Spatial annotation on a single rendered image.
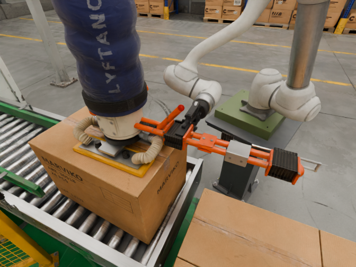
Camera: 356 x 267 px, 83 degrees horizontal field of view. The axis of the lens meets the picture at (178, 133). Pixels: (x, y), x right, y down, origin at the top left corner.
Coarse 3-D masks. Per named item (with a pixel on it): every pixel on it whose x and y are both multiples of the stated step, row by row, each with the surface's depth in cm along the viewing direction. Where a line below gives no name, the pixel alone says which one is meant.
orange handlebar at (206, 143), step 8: (144, 120) 78; (152, 120) 77; (136, 128) 76; (144, 128) 74; (152, 128) 74; (192, 136) 72; (200, 136) 70; (208, 136) 69; (216, 136) 69; (192, 144) 68; (200, 144) 66; (208, 144) 66; (216, 144) 69; (224, 144) 68; (208, 152) 67; (216, 152) 66; (224, 152) 65; (256, 152) 64; (264, 152) 64; (248, 160) 62; (256, 160) 61
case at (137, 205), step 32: (64, 128) 96; (96, 128) 96; (64, 160) 81; (96, 160) 81; (160, 160) 81; (64, 192) 110; (96, 192) 84; (128, 192) 69; (160, 192) 86; (128, 224) 89; (160, 224) 100
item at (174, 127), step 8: (176, 120) 75; (168, 128) 72; (176, 128) 72; (192, 128) 72; (168, 136) 68; (176, 136) 69; (184, 136) 67; (168, 144) 71; (176, 144) 70; (184, 144) 68
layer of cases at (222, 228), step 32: (192, 224) 102; (224, 224) 102; (256, 224) 102; (288, 224) 102; (192, 256) 90; (224, 256) 90; (256, 256) 90; (288, 256) 90; (320, 256) 90; (352, 256) 90
